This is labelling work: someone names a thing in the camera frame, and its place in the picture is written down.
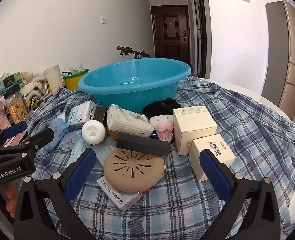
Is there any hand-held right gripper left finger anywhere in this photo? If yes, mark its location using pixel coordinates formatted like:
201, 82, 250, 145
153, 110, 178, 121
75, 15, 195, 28
14, 148, 98, 240

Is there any black framed glass door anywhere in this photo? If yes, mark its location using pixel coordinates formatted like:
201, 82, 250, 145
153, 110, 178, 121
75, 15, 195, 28
191, 0, 211, 79

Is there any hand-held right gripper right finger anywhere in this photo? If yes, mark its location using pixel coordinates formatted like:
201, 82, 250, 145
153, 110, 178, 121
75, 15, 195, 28
199, 149, 281, 240

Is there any white round jar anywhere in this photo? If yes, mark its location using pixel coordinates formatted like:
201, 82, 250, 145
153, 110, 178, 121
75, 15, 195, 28
82, 120, 105, 145

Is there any pink and white plush toy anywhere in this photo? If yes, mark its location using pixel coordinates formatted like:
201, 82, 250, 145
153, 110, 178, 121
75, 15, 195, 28
149, 115, 175, 142

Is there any small cream box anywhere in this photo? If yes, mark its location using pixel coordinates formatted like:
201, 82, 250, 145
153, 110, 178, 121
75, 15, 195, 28
188, 134, 236, 182

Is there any blue plastic basin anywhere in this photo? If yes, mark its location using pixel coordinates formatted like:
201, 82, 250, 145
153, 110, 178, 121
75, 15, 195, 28
78, 58, 191, 113

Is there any white round desktop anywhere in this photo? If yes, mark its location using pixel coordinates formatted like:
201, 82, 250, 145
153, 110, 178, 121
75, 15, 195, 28
202, 78, 295, 228

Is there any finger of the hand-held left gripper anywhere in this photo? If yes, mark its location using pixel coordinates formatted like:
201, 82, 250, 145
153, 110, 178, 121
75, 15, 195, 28
0, 122, 28, 153
0, 127, 55, 159

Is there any clear jar with yellow contents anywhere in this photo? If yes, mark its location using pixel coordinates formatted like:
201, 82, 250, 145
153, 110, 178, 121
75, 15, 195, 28
5, 89, 30, 124

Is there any cream plush toy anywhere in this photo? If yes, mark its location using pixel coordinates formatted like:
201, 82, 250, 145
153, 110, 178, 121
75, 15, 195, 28
21, 71, 49, 108

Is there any large cream box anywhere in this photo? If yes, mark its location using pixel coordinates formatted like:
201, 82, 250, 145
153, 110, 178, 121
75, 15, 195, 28
173, 106, 217, 155

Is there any blue plaid shirt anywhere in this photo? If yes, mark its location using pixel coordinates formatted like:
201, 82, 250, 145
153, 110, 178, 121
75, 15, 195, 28
1, 76, 295, 240

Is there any person's left hand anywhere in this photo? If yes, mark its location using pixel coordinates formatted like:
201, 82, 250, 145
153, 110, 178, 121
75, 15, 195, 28
0, 181, 19, 216

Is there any light blue packet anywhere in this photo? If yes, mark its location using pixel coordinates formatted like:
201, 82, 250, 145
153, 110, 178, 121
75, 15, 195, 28
59, 130, 88, 152
49, 117, 70, 148

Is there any dark brown door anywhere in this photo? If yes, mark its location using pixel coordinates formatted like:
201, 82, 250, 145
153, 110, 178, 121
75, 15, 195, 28
151, 5, 191, 64

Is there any small black box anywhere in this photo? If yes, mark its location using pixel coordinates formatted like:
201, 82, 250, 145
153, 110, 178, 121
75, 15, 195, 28
94, 107, 108, 127

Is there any pale printed sachet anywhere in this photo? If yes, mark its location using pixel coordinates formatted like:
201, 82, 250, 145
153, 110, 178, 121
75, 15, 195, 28
91, 137, 118, 168

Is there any black fuzzy scrunchie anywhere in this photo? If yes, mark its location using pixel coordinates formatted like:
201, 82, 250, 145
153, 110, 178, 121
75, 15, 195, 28
142, 98, 181, 118

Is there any white and blue carton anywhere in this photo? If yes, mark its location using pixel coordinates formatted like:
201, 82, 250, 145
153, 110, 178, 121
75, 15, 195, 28
67, 100, 97, 127

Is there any white box with black print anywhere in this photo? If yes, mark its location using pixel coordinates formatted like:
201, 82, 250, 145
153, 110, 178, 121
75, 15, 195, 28
97, 177, 143, 212

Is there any white tissue pack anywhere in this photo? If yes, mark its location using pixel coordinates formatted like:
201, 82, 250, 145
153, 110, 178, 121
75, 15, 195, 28
107, 104, 155, 137

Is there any beige round slotted disc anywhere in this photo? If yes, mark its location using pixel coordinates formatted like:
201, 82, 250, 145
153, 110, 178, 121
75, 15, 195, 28
103, 147, 165, 193

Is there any yellow-green bucket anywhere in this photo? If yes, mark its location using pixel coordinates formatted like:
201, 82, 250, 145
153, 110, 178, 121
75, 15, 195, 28
62, 69, 89, 90

